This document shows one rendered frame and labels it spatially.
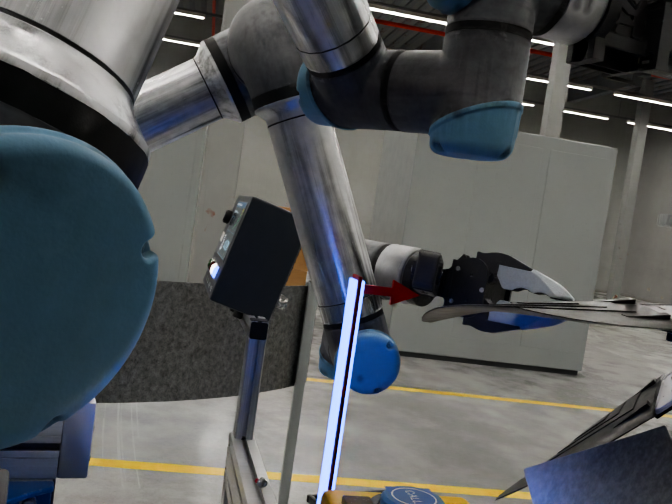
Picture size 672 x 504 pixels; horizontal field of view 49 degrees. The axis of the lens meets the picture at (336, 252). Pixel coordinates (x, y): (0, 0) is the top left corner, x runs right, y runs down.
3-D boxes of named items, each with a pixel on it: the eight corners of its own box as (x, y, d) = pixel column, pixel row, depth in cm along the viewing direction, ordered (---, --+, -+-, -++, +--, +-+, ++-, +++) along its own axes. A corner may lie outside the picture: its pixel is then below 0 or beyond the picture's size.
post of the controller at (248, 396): (252, 440, 121) (269, 322, 120) (234, 439, 120) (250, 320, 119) (250, 434, 124) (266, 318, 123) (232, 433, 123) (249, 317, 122)
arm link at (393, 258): (381, 239, 96) (367, 301, 95) (410, 244, 93) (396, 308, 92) (412, 248, 101) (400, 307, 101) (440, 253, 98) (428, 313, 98)
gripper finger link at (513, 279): (592, 280, 85) (518, 271, 91) (573, 273, 80) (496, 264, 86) (588, 307, 85) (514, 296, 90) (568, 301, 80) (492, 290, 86)
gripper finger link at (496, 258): (539, 258, 85) (471, 251, 90) (533, 256, 83) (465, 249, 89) (532, 299, 84) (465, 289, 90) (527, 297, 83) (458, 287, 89)
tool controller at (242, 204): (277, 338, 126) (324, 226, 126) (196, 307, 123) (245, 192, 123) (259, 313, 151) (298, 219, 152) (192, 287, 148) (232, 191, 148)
